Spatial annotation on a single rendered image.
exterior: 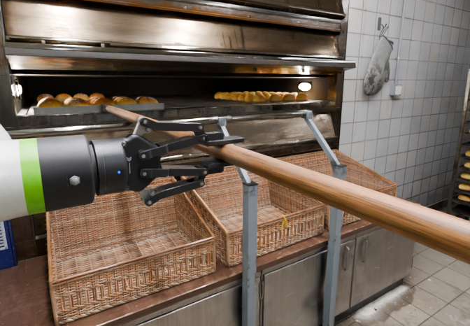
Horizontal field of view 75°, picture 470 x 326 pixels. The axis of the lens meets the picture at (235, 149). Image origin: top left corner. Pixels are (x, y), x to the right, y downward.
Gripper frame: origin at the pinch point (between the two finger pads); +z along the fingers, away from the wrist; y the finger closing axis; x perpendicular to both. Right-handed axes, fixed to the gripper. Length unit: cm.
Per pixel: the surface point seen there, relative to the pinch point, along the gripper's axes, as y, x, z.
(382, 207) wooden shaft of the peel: -0.7, 29.5, -1.1
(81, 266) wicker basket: 61, -82, -17
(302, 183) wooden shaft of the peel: -0.2, 20.0, -1.3
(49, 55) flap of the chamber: -21, -87, -20
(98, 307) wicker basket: 60, -53, -16
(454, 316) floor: 118, -16, 163
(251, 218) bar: 37, -41, 36
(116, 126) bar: 3, -64, -4
